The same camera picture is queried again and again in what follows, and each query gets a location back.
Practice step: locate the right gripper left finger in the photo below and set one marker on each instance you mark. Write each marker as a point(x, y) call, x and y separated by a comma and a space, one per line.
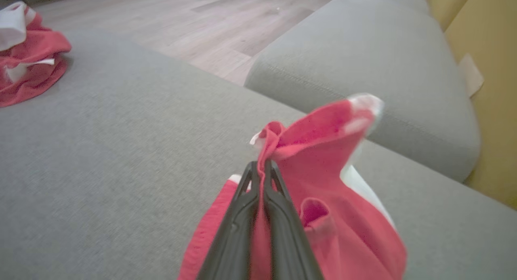
point(232, 247)

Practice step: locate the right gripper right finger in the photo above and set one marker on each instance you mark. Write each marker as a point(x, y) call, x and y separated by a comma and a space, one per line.
point(286, 251)

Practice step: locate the red white basketball jersey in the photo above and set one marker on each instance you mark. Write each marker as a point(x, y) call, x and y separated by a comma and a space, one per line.
point(36, 49)
point(323, 158)

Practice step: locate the grey sofa seat cushion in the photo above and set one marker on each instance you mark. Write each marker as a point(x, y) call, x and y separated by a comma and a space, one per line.
point(363, 62)

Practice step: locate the large yellow sofa back cushion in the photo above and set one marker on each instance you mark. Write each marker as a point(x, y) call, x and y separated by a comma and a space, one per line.
point(497, 110)

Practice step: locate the cream fabric sofa tag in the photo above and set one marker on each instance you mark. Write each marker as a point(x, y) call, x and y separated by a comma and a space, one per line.
point(470, 76)

